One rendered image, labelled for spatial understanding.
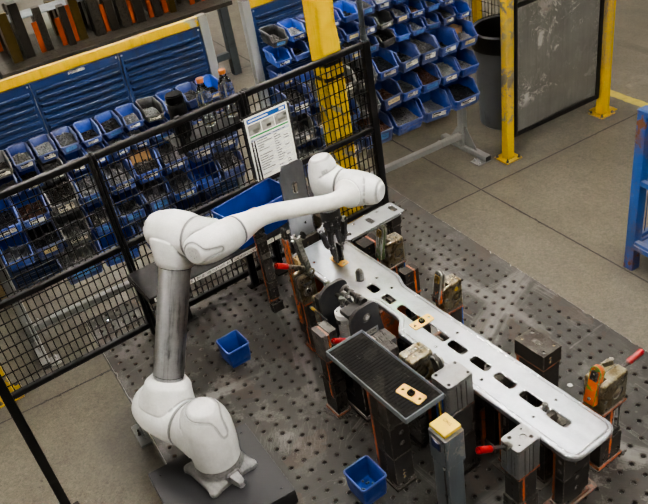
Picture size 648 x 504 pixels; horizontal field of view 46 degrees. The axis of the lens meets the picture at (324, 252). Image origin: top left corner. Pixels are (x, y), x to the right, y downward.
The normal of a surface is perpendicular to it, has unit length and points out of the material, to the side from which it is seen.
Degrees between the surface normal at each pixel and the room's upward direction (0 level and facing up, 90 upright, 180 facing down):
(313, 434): 0
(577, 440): 0
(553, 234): 0
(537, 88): 90
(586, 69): 91
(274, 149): 90
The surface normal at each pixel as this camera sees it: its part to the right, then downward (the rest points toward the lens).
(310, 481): -0.15, -0.81
